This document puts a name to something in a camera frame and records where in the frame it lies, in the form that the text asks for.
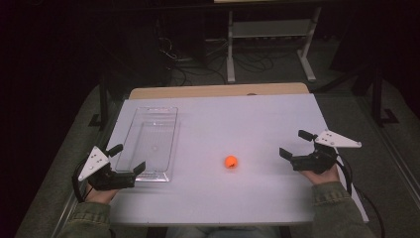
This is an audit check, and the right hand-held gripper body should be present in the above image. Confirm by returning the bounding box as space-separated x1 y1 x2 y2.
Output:
289 129 363 176

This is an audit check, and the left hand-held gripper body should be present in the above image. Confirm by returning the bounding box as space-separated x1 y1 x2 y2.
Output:
77 146 137 191

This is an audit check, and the clear plastic tray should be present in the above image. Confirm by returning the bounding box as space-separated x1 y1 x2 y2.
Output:
115 106 179 183

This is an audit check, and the orange ball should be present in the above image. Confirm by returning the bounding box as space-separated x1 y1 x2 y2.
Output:
224 155 239 170

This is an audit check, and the person's right hand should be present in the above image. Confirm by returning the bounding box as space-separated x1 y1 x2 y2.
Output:
299 163 341 185

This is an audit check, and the person's left hand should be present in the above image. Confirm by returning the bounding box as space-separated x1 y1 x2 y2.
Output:
84 183 120 205

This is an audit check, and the black metal stand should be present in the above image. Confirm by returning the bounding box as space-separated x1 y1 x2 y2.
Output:
350 62 400 128
87 70 112 131

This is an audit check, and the wooden table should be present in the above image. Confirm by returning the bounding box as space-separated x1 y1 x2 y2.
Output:
128 82 311 101

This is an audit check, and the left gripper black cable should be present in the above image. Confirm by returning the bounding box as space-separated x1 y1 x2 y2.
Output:
71 158 93 204

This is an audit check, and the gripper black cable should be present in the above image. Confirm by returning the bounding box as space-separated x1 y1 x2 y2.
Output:
71 158 93 204
336 153 386 238

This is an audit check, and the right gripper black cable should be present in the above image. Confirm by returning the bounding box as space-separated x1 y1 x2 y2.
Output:
336 153 386 238

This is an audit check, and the white metal desk frame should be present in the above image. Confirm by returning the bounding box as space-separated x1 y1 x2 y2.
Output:
214 0 323 84

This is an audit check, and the tangle of floor cables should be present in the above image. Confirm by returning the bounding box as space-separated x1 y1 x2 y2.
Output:
157 36 298 87

